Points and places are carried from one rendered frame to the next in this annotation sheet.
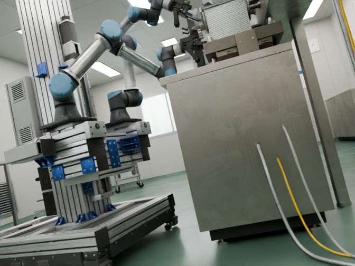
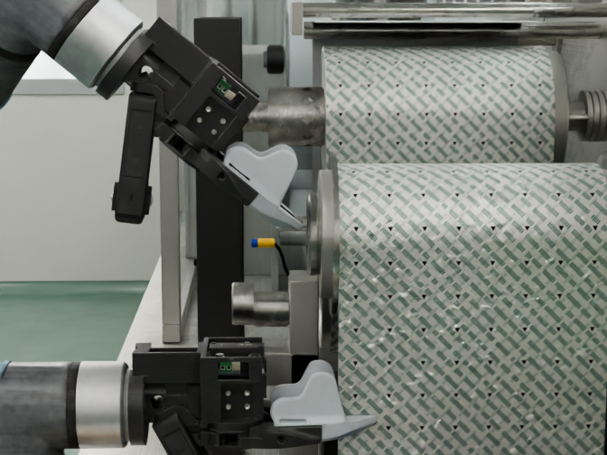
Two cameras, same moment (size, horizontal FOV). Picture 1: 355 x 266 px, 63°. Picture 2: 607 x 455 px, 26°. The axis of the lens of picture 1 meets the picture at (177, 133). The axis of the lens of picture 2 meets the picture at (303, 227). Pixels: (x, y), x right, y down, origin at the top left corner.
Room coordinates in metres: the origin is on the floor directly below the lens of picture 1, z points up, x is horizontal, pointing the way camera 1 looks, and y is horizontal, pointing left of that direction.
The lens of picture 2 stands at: (0.60, -0.03, 1.45)
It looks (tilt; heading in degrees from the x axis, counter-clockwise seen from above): 10 degrees down; 347
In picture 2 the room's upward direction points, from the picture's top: straight up
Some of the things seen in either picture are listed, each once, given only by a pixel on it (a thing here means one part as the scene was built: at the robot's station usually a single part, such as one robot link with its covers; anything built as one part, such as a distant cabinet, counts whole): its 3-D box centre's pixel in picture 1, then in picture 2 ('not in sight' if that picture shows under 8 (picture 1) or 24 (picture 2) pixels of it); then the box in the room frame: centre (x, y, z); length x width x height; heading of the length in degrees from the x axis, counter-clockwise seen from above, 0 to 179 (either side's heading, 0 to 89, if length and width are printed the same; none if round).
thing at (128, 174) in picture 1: (124, 165); not in sight; (6.32, 1.27, 0.51); 0.91 x 0.58 x 1.02; 12
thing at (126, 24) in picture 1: (121, 29); not in sight; (1.90, 0.21, 1.40); 0.49 x 0.11 x 0.12; 40
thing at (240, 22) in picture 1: (230, 32); (471, 399); (1.65, -0.43, 1.11); 0.23 x 0.01 x 0.18; 78
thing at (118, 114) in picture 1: (119, 115); not in sight; (2.10, 0.38, 0.87); 0.15 x 0.15 x 0.10
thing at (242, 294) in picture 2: not in sight; (242, 303); (1.78, -0.25, 1.18); 0.04 x 0.02 x 0.04; 168
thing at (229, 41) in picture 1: (242, 43); not in sight; (1.52, -0.44, 1.00); 0.40 x 0.16 x 0.06; 78
